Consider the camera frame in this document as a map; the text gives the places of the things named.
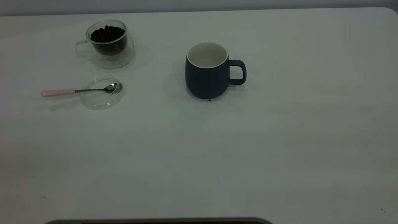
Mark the dark grey ceramic mug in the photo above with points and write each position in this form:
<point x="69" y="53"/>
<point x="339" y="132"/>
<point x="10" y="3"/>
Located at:
<point x="205" y="81"/>

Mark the dark coffee beans heap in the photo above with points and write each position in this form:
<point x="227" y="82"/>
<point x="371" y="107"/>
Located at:
<point x="107" y="35"/>

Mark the clear shallow glass dish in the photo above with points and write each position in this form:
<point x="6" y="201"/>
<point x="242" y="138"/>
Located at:
<point x="102" y="102"/>

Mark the clear double-wall glass cup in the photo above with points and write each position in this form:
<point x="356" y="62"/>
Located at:
<point x="125" y="59"/>

